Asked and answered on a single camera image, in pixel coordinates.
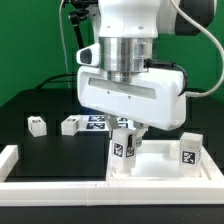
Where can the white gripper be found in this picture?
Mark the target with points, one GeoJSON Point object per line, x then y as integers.
{"type": "Point", "coordinates": [113, 79]}

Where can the white square tabletop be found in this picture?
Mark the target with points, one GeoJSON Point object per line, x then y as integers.
{"type": "Point", "coordinates": [155, 160]}

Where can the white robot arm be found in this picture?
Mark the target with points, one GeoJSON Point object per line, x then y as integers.
{"type": "Point", "coordinates": [143, 20]}

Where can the AprilTag marker sheet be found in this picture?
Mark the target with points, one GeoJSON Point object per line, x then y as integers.
{"type": "Point", "coordinates": [98, 123]}

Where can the white U-shaped obstacle fence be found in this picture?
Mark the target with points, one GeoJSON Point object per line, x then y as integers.
{"type": "Point", "coordinates": [107, 192]}

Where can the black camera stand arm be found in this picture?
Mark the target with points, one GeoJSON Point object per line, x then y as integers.
{"type": "Point", "coordinates": [80, 14]}

